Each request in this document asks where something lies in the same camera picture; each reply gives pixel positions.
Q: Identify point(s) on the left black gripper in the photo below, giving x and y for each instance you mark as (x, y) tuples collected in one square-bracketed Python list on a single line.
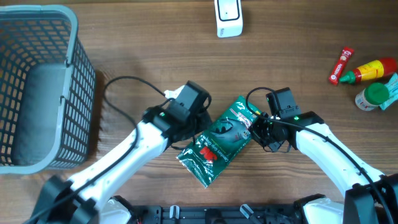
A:
[(206, 122)]

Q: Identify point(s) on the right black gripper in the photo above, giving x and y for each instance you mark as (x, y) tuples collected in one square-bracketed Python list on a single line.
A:
[(255, 130)]

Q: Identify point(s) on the green 3M gloves packet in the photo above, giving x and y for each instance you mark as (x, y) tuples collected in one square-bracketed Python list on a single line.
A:
[(209, 154)]

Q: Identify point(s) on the red coffee stick sachet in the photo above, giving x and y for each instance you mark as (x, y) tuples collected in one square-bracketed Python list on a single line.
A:
[(342, 61)]

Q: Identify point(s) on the green lid jar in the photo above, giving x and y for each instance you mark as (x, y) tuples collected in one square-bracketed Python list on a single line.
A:
[(372, 97)]

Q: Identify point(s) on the light teal tissue pack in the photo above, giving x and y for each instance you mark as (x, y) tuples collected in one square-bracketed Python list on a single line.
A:
[(392, 86)]

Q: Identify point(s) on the red sauce bottle green cap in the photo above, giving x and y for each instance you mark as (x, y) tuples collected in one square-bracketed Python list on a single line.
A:
[(376, 69)]

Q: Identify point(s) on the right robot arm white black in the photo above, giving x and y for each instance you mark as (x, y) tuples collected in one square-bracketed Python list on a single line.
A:
[(370, 196)]

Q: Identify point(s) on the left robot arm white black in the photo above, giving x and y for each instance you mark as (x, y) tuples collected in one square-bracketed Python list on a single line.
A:
[(83, 197)]

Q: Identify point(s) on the white barcode scanner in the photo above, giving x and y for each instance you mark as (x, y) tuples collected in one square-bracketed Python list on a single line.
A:
[(229, 18)]

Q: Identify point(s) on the grey plastic mesh basket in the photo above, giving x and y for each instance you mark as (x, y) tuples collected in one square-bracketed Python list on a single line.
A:
[(47, 90)]

